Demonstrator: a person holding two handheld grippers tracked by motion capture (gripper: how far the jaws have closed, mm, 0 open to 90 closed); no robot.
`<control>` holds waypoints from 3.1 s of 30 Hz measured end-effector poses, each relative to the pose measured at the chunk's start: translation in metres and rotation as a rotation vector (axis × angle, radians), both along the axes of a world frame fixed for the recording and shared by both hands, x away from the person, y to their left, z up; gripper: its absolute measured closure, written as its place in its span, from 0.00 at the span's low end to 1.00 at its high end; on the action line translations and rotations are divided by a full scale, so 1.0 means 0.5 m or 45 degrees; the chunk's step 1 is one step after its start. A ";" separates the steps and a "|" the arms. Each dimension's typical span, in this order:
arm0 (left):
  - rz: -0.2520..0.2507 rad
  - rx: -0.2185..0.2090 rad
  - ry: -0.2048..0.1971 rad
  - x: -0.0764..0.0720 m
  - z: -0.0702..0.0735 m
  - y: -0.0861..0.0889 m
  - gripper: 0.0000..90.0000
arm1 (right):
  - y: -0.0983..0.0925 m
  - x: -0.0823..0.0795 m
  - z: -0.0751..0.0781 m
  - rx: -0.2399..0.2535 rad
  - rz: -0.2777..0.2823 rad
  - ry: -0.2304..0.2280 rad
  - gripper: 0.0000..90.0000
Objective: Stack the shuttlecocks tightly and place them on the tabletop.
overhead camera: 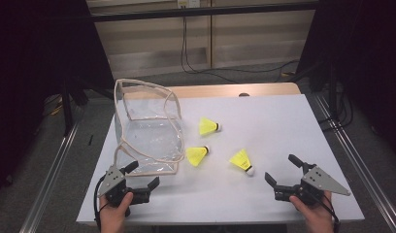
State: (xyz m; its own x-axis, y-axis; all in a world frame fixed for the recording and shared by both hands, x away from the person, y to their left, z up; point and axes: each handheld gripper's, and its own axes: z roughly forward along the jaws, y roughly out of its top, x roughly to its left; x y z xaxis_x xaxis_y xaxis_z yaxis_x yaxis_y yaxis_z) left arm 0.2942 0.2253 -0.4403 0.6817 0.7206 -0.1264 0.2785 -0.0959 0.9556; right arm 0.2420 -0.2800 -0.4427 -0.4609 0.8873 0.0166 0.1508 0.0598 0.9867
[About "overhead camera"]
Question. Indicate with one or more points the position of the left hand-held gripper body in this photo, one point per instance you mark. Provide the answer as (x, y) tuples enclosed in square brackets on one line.
[(113, 181)]

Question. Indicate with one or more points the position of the dark curtain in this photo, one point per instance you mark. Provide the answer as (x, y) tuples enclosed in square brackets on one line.
[(370, 64), (31, 81)]

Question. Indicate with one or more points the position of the aluminium floor rail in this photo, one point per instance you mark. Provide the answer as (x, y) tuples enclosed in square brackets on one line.
[(357, 165), (47, 191)]

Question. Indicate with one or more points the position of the transparent bag with beige trim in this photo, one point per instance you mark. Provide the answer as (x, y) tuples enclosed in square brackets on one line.
[(147, 139)]

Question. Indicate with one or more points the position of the white wall socket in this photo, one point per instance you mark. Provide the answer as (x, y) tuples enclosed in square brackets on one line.
[(188, 3)]

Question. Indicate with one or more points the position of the black metal stand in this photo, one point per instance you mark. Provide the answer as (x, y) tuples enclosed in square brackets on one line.
[(67, 110)]

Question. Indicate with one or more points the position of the black horizontal metal bar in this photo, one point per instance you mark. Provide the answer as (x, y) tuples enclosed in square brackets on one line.
[(202, 12)]

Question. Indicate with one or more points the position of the dark desk grommet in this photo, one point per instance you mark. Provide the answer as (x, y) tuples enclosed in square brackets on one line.
[(244, 94)]

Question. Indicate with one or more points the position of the light wooden cabinet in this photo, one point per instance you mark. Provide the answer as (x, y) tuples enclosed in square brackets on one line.
[(251, 39)]

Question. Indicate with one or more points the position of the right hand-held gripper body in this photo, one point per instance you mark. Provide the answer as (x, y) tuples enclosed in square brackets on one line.
[(319, 181)]

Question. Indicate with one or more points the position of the person's right hand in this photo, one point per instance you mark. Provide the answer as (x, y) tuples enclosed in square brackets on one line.
[(317, 216)]

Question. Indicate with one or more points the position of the person's left hand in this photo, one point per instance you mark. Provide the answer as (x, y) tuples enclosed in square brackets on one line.
[(113, 216)]

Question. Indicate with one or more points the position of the yellow shuttlecock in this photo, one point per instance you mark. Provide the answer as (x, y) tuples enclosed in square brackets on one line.
[(240, 160), (195, 155), (206, 126)]

